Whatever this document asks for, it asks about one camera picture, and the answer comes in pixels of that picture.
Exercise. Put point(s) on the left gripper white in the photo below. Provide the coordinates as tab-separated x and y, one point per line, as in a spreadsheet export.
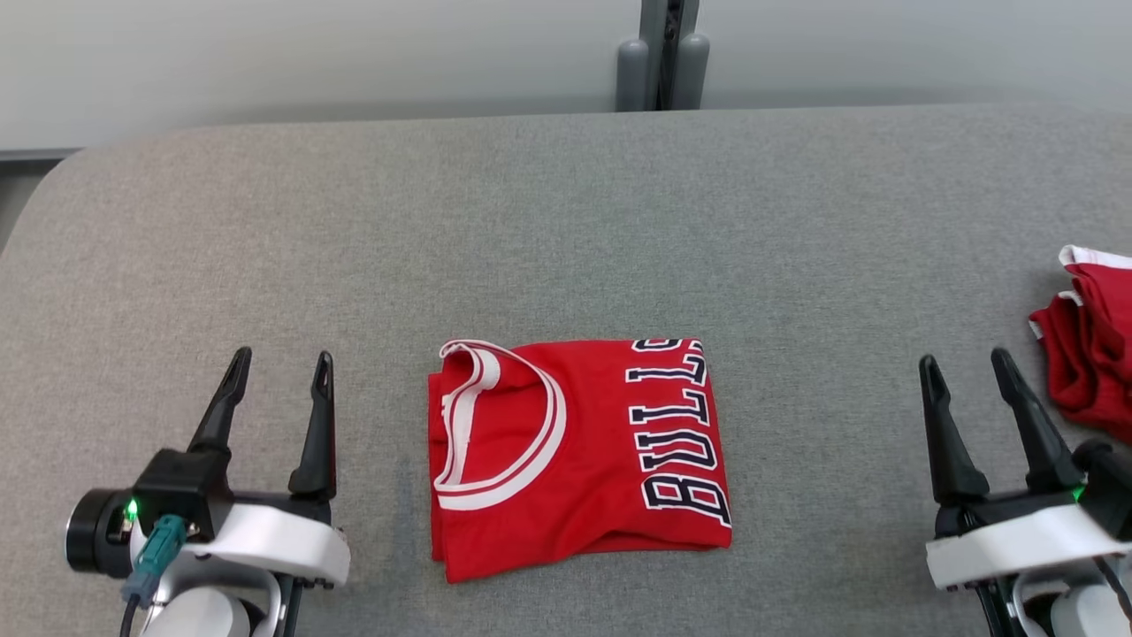
283	544

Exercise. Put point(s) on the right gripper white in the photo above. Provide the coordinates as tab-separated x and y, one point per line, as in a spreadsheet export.
1017	544

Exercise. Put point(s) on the red shorts with white stripe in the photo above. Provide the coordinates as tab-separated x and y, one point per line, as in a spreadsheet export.
1092	372

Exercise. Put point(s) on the red Bulls basketball jersey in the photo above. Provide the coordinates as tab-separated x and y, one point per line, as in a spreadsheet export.
584	495

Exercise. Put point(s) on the grey skirting strip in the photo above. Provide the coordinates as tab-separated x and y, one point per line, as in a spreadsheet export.
40	155

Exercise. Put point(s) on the grey fabric sofa seat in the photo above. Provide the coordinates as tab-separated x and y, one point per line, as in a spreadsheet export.
566	230

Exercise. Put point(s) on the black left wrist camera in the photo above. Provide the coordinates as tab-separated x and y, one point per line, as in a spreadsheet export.
177	487

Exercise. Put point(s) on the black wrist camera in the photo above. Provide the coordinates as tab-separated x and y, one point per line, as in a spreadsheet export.
1110	491
177	487

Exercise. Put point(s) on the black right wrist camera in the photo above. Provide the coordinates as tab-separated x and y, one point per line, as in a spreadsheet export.
1110	491

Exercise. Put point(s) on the teal left camera connector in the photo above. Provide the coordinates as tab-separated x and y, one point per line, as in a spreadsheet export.
155	557

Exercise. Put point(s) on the grey partition post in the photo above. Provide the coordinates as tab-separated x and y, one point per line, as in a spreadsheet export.
656	35

